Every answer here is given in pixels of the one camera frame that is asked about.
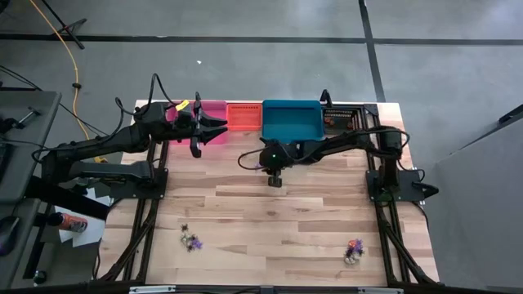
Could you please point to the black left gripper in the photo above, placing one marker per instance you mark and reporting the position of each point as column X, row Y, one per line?
column 180, row 126

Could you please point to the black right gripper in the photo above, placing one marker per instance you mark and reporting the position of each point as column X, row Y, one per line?
column 278, row 161

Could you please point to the orange plastic basket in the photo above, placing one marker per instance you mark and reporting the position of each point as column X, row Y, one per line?
column 244, row 117

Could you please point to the blue plastic bin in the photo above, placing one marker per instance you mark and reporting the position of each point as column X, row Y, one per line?
column 292, row 120

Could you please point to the small orange pumpkin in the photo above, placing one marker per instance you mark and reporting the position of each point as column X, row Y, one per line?
column 327, row 121
column 351, row 243
column 350, row 125

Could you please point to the black plastic basket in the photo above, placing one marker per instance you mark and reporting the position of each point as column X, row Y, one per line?
column 343, row 118

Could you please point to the black toy spider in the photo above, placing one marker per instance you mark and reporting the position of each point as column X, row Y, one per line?
column 184, row 227
column 189, row 247
column 348, row 252

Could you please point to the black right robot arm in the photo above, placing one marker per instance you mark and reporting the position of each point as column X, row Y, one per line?
column 390, row 141

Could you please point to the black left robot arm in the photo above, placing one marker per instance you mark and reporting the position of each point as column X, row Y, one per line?
column 110, row 169

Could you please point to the pink plastic bin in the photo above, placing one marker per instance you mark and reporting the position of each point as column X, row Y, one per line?
column 214, row 107

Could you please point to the yellow tape label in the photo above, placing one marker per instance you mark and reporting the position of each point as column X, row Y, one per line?
column 182, row 105

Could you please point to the black edge clamp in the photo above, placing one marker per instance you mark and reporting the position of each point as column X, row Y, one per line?
column 325, row 96

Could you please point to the black table beam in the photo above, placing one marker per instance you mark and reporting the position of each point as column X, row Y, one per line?
column 69, row 198

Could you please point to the white paper sheets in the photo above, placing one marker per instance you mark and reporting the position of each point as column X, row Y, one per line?
column 92, row 232

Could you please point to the orange spray can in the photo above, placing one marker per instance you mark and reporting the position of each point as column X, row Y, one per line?
column 71, row 223

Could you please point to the black tripod stand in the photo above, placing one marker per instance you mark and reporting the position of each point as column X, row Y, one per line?
column 66, row 29

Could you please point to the grey side table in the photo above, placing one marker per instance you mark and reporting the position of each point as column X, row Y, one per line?
column 28, row 143

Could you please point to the black clamp tool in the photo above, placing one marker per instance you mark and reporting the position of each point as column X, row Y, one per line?
column 16, row 120

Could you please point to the grey partition panel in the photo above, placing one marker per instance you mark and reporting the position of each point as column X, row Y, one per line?
column 470, row 224

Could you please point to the small black knob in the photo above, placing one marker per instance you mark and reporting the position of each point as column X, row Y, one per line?
column 39, row 277

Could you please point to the dark computer mouse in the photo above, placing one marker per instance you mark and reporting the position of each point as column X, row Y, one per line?
column 7, row 234

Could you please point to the black diagonal bar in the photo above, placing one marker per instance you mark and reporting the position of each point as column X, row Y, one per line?
column 506, row 118

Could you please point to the grey low table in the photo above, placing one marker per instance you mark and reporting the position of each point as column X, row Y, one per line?
column 10, row 269

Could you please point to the black aluminium rig frame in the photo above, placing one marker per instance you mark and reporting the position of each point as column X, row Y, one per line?
column 371, row 109

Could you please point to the silver frame bracket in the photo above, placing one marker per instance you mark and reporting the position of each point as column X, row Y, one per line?
column 380, row 290
column 152, row 289

